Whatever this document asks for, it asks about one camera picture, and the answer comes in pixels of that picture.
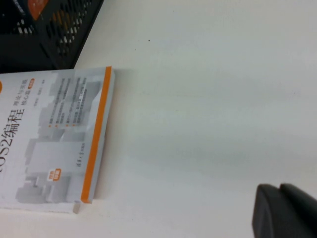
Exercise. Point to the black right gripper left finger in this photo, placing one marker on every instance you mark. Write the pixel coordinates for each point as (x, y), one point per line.
(277, 218)

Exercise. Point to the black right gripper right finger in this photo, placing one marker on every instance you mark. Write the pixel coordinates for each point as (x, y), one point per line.
(301, 196)

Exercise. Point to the white book with orange edge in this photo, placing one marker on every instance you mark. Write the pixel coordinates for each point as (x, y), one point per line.
(57, 148)

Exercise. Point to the black plastic book stand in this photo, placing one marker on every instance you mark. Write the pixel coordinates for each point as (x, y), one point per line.
(62, 57)

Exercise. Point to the dark-spine robotics book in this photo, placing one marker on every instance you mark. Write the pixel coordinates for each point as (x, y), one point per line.
(37, 7)

